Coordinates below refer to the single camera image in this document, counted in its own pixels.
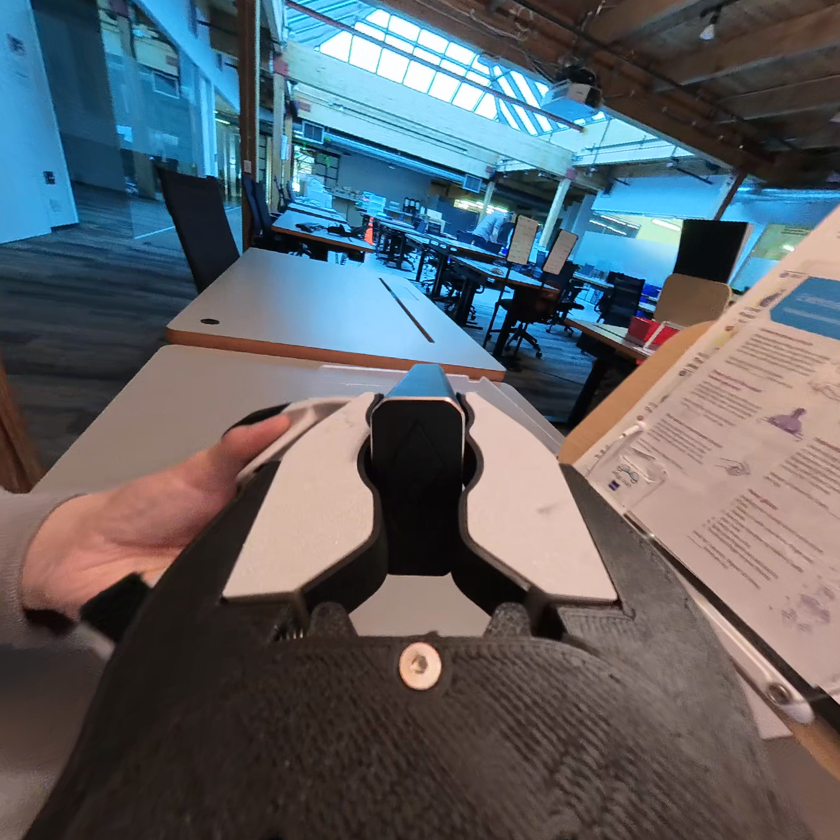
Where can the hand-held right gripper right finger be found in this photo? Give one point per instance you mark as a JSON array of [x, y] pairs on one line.
[[535, 518]]

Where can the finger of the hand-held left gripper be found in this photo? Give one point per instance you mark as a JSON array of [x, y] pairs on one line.
[[295, 412]]

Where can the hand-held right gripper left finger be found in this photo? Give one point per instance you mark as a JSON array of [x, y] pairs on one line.
[[302, 518]]

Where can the black silver-rimmed USB hub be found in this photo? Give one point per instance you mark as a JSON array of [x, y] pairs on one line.
[[417, 479]]

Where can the white desk orange edge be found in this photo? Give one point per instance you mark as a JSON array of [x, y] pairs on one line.
[[308, 302]]

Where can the person's left hand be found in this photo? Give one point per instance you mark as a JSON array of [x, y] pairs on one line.
[[131, 518]]

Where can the small white wipe packet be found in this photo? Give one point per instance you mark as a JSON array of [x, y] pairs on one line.
[[633, 474]]

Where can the wooden document stand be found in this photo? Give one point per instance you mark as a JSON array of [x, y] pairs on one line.
[[630, 394]]

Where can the wooden table black legs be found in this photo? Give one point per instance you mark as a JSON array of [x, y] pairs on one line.
[[499, 275], [607, 334], [315, 231]]

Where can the wooden pillar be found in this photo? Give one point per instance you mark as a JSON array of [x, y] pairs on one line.
[[16, 446], [248, 131]]

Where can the orange traffic cone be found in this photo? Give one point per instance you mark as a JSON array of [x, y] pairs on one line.
[[369, 231]]

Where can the black office chair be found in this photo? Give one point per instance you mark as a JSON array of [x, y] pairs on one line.
[[200, 223], [531, 315], [620, 295]]

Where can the red box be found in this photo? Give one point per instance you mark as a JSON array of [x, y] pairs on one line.
[[646, 331]]

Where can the printed instruction sheet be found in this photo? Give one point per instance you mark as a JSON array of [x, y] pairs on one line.
[[754, 459]]

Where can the beige plywood chair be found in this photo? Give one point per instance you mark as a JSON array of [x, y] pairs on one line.
[[692, 298]]

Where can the black monitor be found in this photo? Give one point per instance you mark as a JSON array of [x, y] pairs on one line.
[[712, 249]]

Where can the ceiling projector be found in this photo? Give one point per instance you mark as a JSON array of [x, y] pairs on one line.
[[571, 95]]

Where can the ceiling lamp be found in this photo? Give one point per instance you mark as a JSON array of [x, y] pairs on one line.
[[707, 29]]

